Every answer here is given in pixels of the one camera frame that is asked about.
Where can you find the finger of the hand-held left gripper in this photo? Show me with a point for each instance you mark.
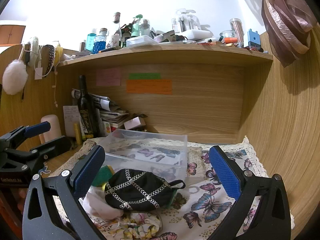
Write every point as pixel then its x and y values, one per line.
pixel 37 128
pixel 53 146

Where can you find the white flat box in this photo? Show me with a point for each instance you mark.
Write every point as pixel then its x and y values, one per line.
pixel 196 34

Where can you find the orange sticky note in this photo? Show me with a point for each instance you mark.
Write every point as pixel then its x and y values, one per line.
pixel 150 87

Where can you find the black beaded headband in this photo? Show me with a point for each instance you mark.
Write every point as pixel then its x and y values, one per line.
pixel 51 57

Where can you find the floral scrunchie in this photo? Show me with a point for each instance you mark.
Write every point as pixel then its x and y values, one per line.
pixel 140 226

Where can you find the stack of magazines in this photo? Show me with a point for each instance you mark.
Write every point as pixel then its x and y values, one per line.
pixel 112 116

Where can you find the black studded pouch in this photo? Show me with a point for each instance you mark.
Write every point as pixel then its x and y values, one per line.
pixel 135 192

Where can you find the clear plastic container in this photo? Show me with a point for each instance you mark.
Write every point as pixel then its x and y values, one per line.
pixel 162 165

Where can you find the green pump bottle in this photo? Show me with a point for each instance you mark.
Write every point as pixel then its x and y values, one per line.
pixel 135 28

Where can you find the small pink box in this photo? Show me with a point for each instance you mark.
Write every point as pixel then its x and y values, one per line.
pixel 133 123

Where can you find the white cloth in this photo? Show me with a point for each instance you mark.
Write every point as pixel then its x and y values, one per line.
pixel 97 207

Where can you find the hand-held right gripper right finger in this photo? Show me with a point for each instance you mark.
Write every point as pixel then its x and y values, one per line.
pixel 223 172

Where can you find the yellow marker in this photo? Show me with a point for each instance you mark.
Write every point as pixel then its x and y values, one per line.
pixel 78 135

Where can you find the clear blister package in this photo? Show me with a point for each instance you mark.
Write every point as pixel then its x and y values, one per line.
pixel 186 21

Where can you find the white note paper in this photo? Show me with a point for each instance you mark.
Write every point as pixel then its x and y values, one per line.
pixel 70 117

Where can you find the butterfly print tablecloth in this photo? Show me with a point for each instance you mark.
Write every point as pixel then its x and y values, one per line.
pixel 212 212

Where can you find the pink sticky note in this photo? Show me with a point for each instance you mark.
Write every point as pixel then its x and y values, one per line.
pixel 108 77

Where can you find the wooden desk hutch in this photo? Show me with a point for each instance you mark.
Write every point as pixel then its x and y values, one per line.
pixel 200 110

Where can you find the teal liquid bottle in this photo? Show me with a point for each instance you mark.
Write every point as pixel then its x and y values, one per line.
pixel 90 41

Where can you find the white paper tag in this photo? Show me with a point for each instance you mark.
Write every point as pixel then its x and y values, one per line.
pixel 38 73

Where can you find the pink cylinder cup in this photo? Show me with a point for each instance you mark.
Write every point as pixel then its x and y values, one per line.
pixel 54 133

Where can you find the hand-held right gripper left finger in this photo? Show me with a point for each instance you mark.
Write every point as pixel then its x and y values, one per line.
pixel 88 170

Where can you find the white fluffy pompom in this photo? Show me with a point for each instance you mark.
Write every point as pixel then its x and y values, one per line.
pixel 14 77

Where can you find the clear lidded plastic box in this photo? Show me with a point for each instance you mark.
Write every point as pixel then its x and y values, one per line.
pixel 141 41

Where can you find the jar of pink sticks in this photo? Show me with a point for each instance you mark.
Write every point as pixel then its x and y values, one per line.
pixel 237 28

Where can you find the green sticky note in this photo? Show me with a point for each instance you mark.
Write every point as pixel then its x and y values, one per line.
pixel 145 76

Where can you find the blue bubbled bottle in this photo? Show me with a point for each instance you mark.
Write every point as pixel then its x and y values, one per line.
pixel 100 43

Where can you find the white fluffy headband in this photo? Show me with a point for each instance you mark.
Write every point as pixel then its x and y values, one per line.
pixel 33 48

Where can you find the green yellow sponge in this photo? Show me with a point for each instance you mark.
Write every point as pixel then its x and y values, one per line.
pixel 106 175

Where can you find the orange tube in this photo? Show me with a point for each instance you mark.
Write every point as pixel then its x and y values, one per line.
pixel 231 40

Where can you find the dark wine bottle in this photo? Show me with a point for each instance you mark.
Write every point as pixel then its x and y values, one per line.
pixel 86 110

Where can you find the mauve sheer curtain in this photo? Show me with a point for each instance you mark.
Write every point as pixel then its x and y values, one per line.
pixel 285 17

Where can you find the blue plastic block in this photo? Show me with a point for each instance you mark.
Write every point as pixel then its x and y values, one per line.
pixel 253 39

